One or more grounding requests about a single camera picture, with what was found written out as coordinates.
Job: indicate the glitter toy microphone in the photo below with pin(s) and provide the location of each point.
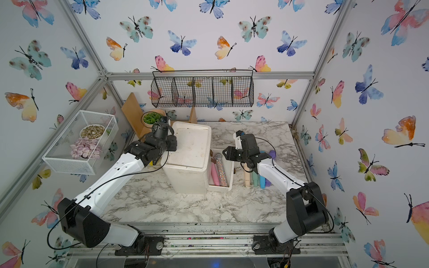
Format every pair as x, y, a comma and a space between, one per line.
221, 170

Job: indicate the peach pot green plant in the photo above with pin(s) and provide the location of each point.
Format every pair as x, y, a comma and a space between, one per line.
151, 117

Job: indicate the white mesh wall basket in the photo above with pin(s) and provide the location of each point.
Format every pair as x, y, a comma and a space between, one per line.
58, 156

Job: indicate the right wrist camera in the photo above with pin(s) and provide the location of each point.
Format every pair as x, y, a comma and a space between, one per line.
237, 139

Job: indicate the pink toy microphone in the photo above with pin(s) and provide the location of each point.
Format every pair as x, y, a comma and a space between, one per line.
214, 174

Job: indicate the wooden shelf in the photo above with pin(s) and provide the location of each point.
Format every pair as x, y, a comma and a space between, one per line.
134, 115

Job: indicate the black wire wall basket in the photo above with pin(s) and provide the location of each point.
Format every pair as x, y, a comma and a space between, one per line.
216, 89

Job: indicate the bowl of pebbles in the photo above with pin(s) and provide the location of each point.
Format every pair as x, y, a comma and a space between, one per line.
92, 132

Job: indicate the purple toy microphone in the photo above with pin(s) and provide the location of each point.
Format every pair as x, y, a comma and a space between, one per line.
273, 155

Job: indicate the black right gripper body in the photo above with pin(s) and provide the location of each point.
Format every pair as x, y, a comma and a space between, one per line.
237, 155

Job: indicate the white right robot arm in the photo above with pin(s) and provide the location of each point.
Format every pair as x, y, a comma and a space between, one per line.
306, 210

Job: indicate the white plastic drawer cabinet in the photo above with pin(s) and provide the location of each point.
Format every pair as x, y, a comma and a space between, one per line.
187, 168

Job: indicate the pink flower succulent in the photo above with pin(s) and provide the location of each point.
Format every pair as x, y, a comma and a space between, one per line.
85, 149

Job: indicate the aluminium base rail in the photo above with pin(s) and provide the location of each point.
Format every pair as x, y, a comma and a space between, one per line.
216, 245

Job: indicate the white bottom drawer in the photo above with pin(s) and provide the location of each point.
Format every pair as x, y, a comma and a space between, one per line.
229, 170

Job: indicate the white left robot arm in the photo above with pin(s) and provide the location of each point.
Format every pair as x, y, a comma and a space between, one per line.
81, 219

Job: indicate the green toy microphone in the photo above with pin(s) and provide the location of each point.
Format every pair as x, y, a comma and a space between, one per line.
255, 179

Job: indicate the blue toy microphone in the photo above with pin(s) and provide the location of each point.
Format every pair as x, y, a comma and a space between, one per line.
262, 182

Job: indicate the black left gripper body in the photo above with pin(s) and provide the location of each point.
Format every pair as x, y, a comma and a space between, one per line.
170, 146

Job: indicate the peach toy microphone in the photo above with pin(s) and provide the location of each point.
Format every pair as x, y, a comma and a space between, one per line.
247, 175

